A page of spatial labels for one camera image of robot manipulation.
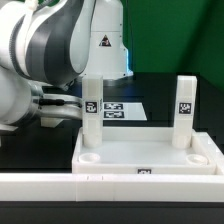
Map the white desk top tray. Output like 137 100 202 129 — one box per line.
72 127 216 175

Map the white L-shaped fence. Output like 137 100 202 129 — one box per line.
0 133 224 202

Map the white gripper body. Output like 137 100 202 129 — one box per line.
0 83 84 132

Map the sheet of fiducial tags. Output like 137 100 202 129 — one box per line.
103 102 146 121

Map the grey braided cable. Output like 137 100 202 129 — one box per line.
39 96 82 108

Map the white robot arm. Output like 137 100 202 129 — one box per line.
0 0 133 127

